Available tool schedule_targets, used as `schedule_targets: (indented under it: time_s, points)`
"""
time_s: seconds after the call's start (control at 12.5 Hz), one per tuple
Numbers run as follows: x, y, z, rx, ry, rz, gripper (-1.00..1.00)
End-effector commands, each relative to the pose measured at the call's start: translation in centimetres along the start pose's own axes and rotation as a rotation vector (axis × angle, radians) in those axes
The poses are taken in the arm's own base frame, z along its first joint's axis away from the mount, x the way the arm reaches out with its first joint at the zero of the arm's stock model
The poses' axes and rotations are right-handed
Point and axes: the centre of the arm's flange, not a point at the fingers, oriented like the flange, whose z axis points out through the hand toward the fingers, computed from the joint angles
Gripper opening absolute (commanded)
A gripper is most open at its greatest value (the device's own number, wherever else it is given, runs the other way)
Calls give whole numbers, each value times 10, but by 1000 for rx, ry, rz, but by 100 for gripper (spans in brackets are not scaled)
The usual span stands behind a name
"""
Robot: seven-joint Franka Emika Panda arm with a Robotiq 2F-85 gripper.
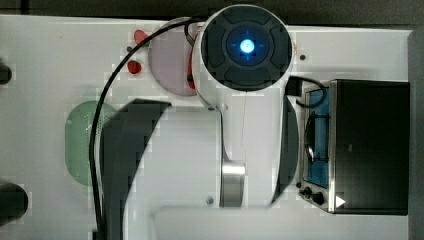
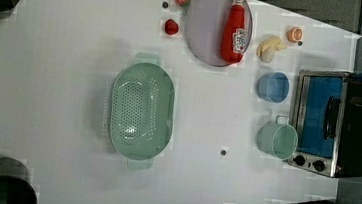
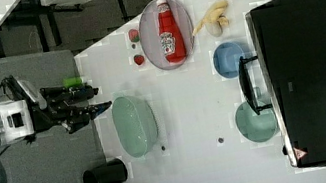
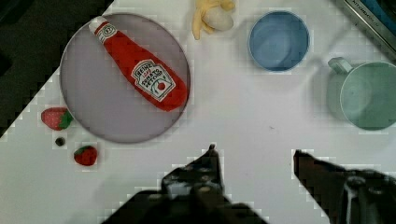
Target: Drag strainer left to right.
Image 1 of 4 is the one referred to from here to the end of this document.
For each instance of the red ketchup bottle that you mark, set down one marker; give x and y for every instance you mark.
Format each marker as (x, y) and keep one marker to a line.
(190, 79)

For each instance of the black toaster oven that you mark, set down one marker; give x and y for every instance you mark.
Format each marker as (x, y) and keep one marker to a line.
(355, 153)

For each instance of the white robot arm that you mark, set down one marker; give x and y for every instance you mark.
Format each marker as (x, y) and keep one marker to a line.
(225, 150)

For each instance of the upper black cylinder post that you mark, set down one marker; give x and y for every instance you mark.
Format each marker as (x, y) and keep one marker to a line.
(5, 74)

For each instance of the black cylinder post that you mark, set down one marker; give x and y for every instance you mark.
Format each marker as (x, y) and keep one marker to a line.
(5, 74)
(13, 202)

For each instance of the green plastic strainer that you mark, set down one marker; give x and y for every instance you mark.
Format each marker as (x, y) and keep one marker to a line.
(77, 138)

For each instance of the lower black cylinder post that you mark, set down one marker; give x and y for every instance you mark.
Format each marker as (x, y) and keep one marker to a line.
(13, 202)

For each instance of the whole strawberry toy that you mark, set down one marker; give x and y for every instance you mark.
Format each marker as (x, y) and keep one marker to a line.
(134, 67)

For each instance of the grey round plate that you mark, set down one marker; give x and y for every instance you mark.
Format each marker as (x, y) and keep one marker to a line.
(168, 61)

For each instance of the half strawberry toy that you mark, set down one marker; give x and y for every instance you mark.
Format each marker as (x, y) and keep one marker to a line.
(140, 37)

